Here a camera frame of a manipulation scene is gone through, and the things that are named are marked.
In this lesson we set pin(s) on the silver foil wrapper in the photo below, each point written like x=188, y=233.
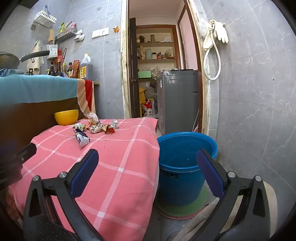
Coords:
x=114, y=122

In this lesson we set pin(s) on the white wall switch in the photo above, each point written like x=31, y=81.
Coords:
x=100, y=32

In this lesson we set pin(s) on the red seasoning packet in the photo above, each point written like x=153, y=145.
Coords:
x=70, y=25

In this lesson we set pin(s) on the teal brown orange cloth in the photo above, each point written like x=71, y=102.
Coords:
x=34, y=89

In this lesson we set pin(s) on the dark wooden door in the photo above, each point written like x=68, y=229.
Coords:
x=133, y=58

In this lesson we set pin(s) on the white red rice sack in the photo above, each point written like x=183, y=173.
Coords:
x=148, y=109

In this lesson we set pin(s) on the orange snack bag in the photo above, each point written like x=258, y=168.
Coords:
x=75, y=68

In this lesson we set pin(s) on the wooden shelving unit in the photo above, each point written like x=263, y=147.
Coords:
x=157, y=61

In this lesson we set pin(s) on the yellow plastic container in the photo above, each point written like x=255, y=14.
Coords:
x=141, y=102

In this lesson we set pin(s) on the yellow bowl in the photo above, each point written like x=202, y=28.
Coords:
x=66, y=118

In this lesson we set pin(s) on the blue plastic bucket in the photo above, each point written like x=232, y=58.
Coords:
x=180, y=185

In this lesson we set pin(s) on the wooden cutting board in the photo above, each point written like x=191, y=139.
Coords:
x=50, y=36

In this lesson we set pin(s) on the red brown wrapper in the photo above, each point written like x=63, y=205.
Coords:
x=108, y=129

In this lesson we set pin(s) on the white crumpled rag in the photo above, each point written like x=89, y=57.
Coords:
x=79, y=35

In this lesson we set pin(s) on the mint green jar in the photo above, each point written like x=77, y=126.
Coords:
x=148, y=53

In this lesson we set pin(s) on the dark sauce bottle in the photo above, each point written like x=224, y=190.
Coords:
x=69, y=69
x=59, y=67
x=52, y=70

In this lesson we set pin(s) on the white rubber glove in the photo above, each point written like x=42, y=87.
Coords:
x=219, y=31

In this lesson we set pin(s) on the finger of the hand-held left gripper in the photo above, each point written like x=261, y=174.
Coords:
x=26, y=151

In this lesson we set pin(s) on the orange wall plug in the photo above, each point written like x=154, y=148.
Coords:
x=116, y=29

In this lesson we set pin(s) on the pink plaid cloth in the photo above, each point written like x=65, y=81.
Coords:
x=120, y=162

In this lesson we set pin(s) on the white wall basket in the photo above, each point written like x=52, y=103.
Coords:
x=45, y=19

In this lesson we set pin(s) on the green white wrapper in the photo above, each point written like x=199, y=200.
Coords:
x=78, y=126

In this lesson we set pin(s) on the beige towel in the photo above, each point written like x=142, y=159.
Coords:
x=35, y=48

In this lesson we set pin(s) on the white utensil holder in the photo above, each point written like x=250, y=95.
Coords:
x=53, y=51

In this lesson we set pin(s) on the grey wall rack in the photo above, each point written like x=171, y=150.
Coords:
x=66, y=36

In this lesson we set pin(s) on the green round mat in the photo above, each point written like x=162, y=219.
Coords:
x=196, y=206

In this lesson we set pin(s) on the green box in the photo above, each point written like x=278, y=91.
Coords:
x=144, y=74

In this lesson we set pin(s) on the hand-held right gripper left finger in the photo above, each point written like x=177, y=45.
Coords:
x=84, y=171

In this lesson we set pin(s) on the clear plastic bag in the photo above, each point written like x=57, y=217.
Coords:
x=202, y=25

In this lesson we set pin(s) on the red mesh bag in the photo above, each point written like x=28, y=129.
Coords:
x=60, y=54

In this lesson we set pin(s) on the green seasoning packet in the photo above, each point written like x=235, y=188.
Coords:
x=62, y=27

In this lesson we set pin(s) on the grey washing machine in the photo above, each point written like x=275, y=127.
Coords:
x=178, y=102

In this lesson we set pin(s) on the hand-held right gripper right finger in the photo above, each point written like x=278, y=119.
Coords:
x=209, y=172

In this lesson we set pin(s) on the blue white snack wrapper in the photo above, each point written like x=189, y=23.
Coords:
x=82, y=139

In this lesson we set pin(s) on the large cooking oil jug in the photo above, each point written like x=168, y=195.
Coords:
x=86, y=69

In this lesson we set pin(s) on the blue white carton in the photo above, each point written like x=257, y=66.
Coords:
x=4, y=72

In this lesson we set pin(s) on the beige floor rug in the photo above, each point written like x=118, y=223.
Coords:
x=269, y=194

